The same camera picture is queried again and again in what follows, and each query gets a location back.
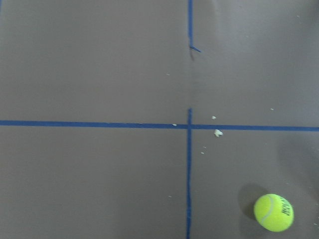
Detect yellow tennis ball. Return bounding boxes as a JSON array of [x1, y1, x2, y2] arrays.
[[253, 194, 294, 233]]

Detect brown paper table cover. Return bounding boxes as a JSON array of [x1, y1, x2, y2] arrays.
[[0, 0, 319, 239]]

